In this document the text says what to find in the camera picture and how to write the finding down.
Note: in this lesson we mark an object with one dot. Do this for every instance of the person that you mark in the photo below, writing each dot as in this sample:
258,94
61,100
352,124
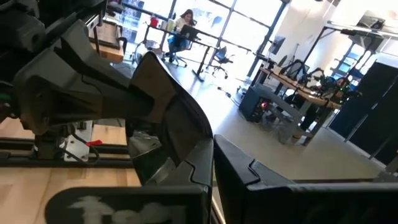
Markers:
182,25
340,85

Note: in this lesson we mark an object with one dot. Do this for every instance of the black overhead rig frame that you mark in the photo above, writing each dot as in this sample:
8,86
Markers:
357,29

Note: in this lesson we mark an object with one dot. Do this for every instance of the black computer tower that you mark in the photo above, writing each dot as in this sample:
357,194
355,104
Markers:
253,104

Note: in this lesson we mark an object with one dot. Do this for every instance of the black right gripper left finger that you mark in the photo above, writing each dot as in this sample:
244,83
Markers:
199,174

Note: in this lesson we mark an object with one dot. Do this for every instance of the black partition wall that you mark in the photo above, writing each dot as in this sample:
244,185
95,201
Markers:
373,109

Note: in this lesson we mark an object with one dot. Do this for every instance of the long black desk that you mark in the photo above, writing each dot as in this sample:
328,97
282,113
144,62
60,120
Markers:
205,46

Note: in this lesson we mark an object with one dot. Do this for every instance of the black aluminium table frame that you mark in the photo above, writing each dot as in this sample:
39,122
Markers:
18,161

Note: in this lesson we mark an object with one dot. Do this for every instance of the black office chair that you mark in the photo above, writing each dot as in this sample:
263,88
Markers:
222,57

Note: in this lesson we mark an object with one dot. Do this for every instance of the dark monitor on stand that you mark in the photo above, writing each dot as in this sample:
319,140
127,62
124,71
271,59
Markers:
277,45

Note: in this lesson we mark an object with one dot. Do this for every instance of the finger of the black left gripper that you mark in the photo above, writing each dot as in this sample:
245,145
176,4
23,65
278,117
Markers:
77,81

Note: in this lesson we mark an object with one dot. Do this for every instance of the wooden top workbench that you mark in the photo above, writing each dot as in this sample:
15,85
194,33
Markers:
298,90
109,46

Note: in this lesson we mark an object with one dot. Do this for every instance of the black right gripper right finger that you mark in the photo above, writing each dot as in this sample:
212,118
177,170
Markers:
248,199

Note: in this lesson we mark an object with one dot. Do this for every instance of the red cup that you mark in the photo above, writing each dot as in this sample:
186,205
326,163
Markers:
154,21

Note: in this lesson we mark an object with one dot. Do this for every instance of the black laptop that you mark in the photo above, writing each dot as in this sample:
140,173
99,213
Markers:
189,31

